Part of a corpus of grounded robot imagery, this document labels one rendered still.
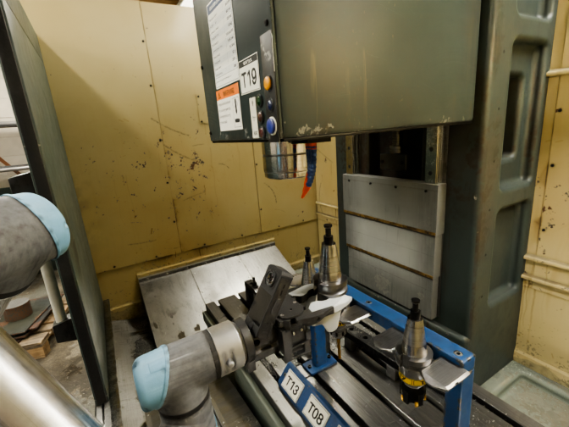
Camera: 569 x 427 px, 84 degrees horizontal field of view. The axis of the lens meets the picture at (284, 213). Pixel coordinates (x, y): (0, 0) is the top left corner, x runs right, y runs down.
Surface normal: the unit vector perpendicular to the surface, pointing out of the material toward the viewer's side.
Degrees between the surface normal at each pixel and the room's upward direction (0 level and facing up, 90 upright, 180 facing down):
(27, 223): 69
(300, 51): 90
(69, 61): 90
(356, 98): 90
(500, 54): 90
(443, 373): 0
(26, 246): 99
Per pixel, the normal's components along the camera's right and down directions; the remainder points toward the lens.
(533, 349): -0.86, 0.19
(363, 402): -0.07, -0.96
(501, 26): 0.51, 0.18
